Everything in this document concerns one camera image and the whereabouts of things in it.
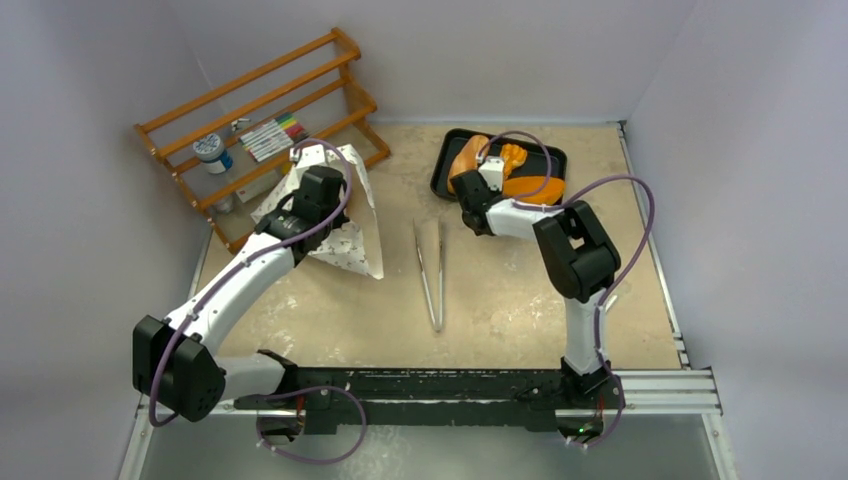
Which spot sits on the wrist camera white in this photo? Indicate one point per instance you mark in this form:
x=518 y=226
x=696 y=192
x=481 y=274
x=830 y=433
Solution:
x=492 y=170
x=306 y=157

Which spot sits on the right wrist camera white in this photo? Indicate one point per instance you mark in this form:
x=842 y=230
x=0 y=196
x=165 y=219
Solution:
x=492 y=170

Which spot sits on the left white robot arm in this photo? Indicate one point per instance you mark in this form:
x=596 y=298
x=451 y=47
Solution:
x=174 y=359

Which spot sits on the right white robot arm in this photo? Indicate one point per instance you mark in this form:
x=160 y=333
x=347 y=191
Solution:
x=579 y=257

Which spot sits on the braided fake bread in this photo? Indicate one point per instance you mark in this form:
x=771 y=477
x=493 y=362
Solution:
x=513 y=156

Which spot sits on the round fake bread roll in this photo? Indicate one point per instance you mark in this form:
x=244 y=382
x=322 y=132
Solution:
x=536 y=189

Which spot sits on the pack of coloured markers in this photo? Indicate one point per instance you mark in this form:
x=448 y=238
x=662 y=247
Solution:
x=273 y=137

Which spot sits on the green cap white marker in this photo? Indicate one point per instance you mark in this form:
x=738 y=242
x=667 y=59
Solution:
x=609 y=303

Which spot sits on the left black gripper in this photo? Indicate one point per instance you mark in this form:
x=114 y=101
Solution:
x=340 y=220

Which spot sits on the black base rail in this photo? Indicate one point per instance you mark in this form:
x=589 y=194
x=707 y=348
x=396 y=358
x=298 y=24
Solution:
x=579 y=427

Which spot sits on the black plastic tray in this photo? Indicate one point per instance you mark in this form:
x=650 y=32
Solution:
x=535 y=165

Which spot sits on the orange wooden rack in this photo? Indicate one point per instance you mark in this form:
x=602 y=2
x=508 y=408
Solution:
x=332 y=76

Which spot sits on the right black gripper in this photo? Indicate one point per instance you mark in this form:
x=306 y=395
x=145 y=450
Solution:
x=465 y=187

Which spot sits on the long fake bread loaf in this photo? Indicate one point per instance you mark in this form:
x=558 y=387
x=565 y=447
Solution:
x=466 y=159

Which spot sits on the aluminium frame rail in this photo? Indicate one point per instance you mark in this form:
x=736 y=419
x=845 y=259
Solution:
x=669 y=397

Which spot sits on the patterned white paper bag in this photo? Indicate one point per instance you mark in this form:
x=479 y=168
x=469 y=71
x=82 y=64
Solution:
x=355 y=246

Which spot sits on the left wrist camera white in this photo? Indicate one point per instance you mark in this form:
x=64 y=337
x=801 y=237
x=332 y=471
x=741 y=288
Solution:
x=306 y=157

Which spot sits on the blue lid jar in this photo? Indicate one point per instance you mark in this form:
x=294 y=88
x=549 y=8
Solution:
x=212 y=152

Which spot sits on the small white box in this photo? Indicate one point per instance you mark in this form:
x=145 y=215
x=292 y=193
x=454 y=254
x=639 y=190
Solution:
x=250 y=191

